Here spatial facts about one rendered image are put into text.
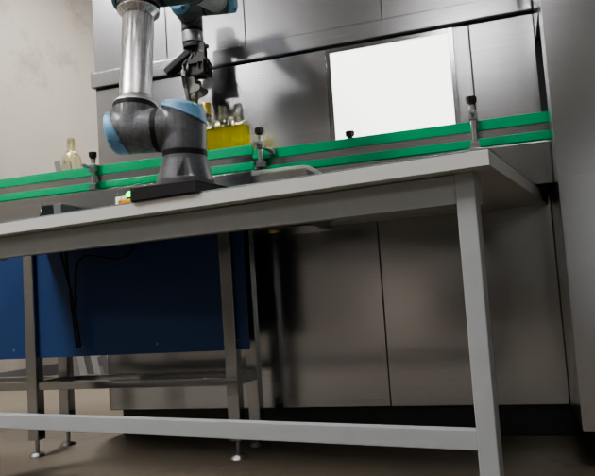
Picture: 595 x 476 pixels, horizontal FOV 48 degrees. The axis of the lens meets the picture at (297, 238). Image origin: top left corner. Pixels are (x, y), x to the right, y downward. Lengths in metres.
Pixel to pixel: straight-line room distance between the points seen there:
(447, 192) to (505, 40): 1.02
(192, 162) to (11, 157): 3.69
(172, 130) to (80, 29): 4.46
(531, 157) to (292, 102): 0.84
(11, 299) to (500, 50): 1.85
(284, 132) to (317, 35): 0.36
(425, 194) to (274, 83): 1.12
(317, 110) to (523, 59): 0.69
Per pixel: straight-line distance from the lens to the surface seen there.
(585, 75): 1.93
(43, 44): 5.82
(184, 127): 1.75
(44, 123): 5.62
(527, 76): 2.31
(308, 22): 2.49
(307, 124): 2.35
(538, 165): 2.04
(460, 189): 1.40
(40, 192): 2.51
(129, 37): 1.92
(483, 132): 2.08
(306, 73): 2.40
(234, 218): 1.62
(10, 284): 2.56
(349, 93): 2.34
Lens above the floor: 0.50
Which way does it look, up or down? 5 degrees up
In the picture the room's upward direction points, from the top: 4 degrees counter-clockwise
